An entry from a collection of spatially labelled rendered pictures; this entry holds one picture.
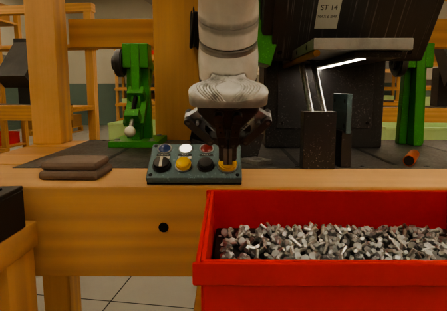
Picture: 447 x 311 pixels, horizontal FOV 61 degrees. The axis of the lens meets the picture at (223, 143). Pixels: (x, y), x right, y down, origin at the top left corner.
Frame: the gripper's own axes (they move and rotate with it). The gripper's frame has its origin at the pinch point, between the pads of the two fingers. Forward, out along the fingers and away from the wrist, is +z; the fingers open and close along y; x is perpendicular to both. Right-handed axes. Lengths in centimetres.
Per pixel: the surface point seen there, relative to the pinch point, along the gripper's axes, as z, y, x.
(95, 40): 18, 43, -71
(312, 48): -10.2, -13.7, -13.6
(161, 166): 2.0, 10.3, 1.1
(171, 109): 31, 17, -51
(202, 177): 3.1, 3.9, 2.3
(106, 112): 674, 362, -864
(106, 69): 568, 356, -937
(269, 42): -2.3, -8.6, -30.5
